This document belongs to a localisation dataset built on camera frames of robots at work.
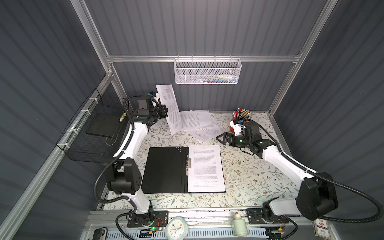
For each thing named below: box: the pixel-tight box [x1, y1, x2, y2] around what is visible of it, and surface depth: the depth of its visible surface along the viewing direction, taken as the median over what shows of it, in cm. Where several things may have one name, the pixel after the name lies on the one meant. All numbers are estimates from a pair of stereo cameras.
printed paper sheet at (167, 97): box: [156, 84, 183, 136], surface depth 94 cm
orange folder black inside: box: [141, 146, 226, 194], surface depth 91 cm
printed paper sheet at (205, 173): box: [187, 145, 226, 193], surface depth 91 cm
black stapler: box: [92, 227, 108, 240], surface depth 68 cm
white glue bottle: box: [231, 211, 248, 237], surface depth 67 cm
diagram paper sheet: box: [189, 123, 223, 142], surface depth 111 cm
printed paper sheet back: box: [179, 109, 214, 131], surface depth 118 cm
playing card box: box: [312, 218, 331, 240], surface depth 71 cm
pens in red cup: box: [232, 107, 251, 119], surface depth 104 cm
